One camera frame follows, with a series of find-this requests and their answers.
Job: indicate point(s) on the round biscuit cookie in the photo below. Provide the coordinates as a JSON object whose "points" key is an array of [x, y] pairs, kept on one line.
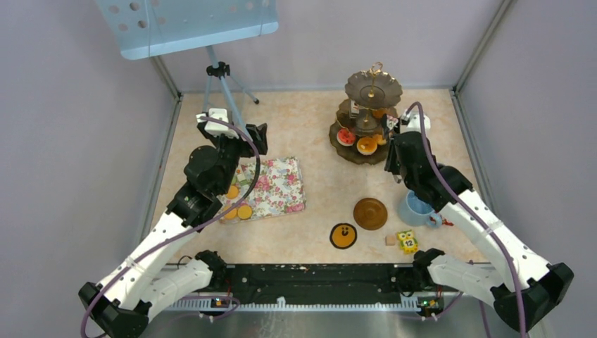
{"points": [[233, 192]]}

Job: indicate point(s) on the small wooden cube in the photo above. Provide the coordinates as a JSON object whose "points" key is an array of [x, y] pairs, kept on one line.
{"points": [[390, 240]]}

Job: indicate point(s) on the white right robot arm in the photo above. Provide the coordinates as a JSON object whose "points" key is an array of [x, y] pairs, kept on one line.
{"points": [[524, 287]]}

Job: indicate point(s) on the round golden bun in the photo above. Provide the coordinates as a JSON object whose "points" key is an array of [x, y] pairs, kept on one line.
{"points": [[380, 139]]}

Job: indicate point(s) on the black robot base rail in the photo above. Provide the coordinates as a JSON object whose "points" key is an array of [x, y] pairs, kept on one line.
{"points": [[365, 286]]}

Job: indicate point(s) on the blue mug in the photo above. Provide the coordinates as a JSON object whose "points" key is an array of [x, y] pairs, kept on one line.
{"points": [[415, 212]]}

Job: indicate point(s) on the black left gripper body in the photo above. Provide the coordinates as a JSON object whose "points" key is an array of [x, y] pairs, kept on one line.
{"points": [[231, 151]]}

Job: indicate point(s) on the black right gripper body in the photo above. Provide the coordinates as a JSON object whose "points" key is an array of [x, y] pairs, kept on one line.
{"points": [[393, 166]]}

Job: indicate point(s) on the chocolate cream cake slice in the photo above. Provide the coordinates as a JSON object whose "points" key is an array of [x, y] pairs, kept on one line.
{"points": [[390, 124]]}

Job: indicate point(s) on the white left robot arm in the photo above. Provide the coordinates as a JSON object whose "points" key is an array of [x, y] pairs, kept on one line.
{"points": [[124, 302]]}

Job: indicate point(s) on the owl number block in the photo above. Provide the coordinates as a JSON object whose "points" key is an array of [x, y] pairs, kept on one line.
{"points": [[407, 241]]}

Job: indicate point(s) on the floral serving tray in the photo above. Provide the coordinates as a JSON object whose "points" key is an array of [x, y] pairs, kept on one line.
{"points": [[278, 191]]}

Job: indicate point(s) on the smiley face coaster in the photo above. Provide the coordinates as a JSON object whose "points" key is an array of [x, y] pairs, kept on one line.
{"points": [[343, 236]]}

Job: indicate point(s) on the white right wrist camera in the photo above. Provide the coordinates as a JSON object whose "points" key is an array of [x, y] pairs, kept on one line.
{"points": [[411, 122]]}

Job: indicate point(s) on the brown round saucer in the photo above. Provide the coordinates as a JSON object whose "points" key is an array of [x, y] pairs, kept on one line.
{"points": [[370, 214]]}

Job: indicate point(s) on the white cake slice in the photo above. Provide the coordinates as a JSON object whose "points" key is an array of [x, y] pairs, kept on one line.
{"points": [[354, 110]]}

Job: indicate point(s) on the brown croissant pastry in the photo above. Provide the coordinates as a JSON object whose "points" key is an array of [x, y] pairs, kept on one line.
{"points": [[379, 113]]}

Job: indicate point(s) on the orange fruit tart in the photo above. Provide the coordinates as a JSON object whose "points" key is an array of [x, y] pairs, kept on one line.
{"points": [[367, 146]]}

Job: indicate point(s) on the three-tier smoked glass stand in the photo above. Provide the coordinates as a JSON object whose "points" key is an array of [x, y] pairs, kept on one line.
{"points": [[371, 89]]}

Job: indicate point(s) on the light blue music stand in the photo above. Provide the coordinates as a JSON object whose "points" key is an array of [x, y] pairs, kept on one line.
{"points": [[145, 29]]}

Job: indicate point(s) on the red sprinkled donut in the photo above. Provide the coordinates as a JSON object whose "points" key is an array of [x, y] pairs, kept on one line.
{"points": [[345, 137]]}

